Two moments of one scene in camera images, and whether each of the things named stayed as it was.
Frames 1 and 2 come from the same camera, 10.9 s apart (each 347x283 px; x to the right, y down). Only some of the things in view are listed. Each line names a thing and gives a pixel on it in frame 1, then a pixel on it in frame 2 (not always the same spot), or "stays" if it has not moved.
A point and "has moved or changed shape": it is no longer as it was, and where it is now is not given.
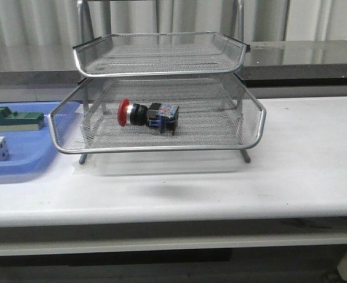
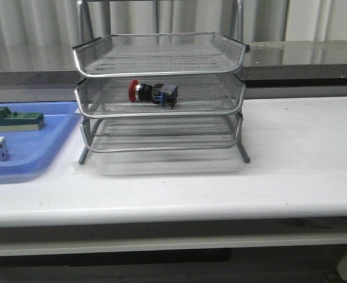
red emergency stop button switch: (164, 117) → (161, 94)
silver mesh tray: (216, 115) has moved or changed shape
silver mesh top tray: (160, 54) stays
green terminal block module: (2, 119) stays
